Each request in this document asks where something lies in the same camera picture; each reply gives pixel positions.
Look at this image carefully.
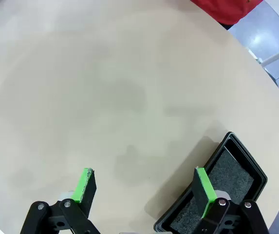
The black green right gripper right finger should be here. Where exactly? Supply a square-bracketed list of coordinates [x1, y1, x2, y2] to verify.
[192, 167, 270, 234]

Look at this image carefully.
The black plastic tray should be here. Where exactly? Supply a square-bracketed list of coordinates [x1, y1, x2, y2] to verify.
[153, 131, 268, 234]

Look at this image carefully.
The dark grey foam pad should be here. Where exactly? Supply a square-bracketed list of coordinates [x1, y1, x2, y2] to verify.
[169, 149, 255, 232]

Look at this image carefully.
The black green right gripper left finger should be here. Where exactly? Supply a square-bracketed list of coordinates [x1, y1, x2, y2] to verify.
[19, 167, 100, 234]

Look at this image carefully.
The person in red jacket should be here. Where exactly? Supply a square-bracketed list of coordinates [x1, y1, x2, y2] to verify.
[190, 0, 264, 25]

